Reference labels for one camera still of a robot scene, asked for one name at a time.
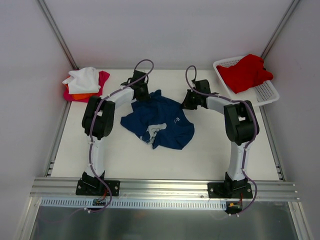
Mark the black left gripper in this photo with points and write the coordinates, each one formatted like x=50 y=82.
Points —
x=144 y=94

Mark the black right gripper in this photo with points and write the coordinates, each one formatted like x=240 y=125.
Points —
x=188 y=100

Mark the blue cartoon print t-shirt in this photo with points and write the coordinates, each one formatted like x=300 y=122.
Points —
x=159 y=121

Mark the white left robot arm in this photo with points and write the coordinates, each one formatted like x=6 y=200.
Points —
x=98 y=121

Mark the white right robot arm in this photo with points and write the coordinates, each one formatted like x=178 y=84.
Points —
x=241 y=126

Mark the pink folded t-shirt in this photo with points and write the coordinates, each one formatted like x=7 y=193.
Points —
x=103 y=77

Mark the red t-shirt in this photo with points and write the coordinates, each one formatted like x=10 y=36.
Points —
x=249 y=72

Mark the orange folded t-shirt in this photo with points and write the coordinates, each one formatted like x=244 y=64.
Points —
x=76 y=97

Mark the white perforated plastic basket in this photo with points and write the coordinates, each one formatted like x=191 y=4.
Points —
x=260 y=95

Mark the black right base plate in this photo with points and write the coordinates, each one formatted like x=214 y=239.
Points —
x=219 y=190

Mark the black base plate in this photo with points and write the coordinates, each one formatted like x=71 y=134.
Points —
x=219 y=190
x=84 y=189

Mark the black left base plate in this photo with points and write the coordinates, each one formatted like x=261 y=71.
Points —
x=84 y=189

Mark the left aluminium frame post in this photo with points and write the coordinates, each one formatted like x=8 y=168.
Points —
x=57 y=33

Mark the aluminium frame post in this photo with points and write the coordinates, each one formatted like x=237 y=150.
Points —
x=57 y=33
x=280 y=26

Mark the white slotted cable duct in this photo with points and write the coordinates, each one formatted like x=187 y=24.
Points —
x=215 y=205

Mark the aluminium mounting rail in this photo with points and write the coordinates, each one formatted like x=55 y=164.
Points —
x=153 y=189

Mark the right aluminium frame post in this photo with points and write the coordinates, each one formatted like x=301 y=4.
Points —
x=280 y=26

